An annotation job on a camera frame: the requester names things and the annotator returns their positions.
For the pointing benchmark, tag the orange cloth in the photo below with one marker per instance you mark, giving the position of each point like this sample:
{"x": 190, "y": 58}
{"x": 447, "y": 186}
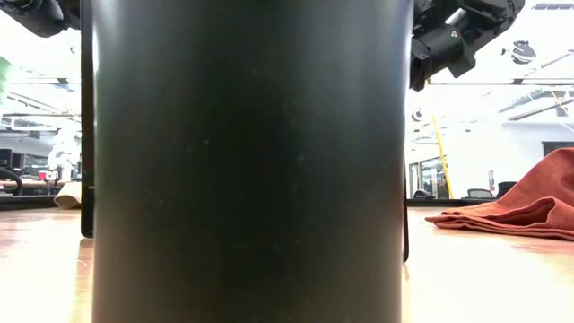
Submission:
{"x": 538, "y": 202}

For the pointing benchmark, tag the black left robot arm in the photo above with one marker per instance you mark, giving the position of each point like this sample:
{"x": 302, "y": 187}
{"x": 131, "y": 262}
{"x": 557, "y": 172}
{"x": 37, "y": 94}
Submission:
{"x": 40, "y": 15}

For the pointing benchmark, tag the black aluminium rig frame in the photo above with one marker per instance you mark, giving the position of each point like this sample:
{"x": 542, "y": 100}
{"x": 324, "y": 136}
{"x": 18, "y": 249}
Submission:
{"x": 27, "y": 203}

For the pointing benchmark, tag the dark wall monitor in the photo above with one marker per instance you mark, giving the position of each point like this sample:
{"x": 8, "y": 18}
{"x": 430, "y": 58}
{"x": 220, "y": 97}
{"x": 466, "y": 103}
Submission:
{"x": 558, "y": 148}

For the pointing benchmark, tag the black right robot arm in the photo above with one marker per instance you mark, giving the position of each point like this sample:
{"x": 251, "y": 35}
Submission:
{"x": 448, "y": 45}

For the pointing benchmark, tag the black office chair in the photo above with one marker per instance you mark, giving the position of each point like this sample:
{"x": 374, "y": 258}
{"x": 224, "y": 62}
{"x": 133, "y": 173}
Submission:
{"x": 510, "y": 187}

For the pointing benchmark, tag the beige cloth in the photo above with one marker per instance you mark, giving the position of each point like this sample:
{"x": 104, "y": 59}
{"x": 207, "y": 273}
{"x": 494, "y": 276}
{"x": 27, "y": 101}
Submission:
{"x": 69, "y": 197}

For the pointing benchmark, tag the black cup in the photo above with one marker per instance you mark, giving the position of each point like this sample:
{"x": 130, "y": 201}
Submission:
{"x": 251, "y": 179}

